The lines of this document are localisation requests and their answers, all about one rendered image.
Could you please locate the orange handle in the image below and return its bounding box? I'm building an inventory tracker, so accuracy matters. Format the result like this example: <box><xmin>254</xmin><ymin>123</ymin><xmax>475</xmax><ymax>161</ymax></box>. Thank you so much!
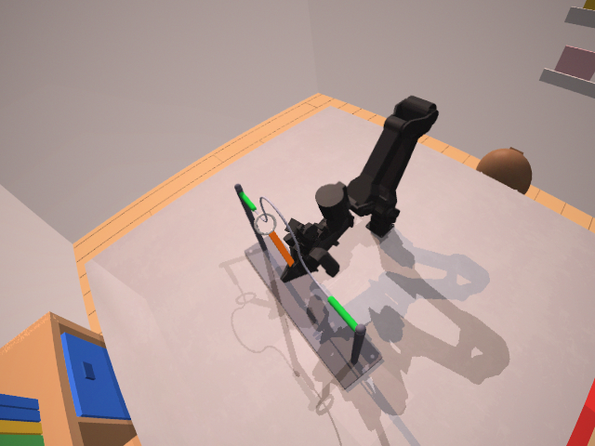
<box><xmin>254</xmin><ymin>212</ymin><xmax>295</xmax><ymax>267</ymax></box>

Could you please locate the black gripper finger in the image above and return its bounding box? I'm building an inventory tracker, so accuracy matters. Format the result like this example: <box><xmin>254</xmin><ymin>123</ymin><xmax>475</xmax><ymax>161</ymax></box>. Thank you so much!
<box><xmin>280</xmin><ymin>245</ymin><xmax>297</xmax><ymax>279</ymax></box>
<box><xmin>281</xmin><ymin>250</ymin><xmax>319</xmax><ymax>282</ymax></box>

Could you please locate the thin grey wire with green sections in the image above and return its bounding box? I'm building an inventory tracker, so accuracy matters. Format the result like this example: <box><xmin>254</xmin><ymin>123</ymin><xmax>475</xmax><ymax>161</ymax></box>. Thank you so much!
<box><xmin>234</xmin><ymin>184</ymin><xmax>382</xmax><ymax>389</ymax></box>

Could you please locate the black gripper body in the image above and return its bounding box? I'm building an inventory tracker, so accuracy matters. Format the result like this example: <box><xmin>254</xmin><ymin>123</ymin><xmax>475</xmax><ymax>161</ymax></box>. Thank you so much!
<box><xmin>283</xmin><ymin>220</ymin><xmax>340</xmax><ymax>278</ymax></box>

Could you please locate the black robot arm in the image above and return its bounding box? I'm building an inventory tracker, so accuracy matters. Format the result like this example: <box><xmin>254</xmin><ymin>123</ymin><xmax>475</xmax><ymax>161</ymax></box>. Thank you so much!
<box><xmin>288</xmin><ymin>96</ymin><xmax>439</xmax><ymax>249</ymax></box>

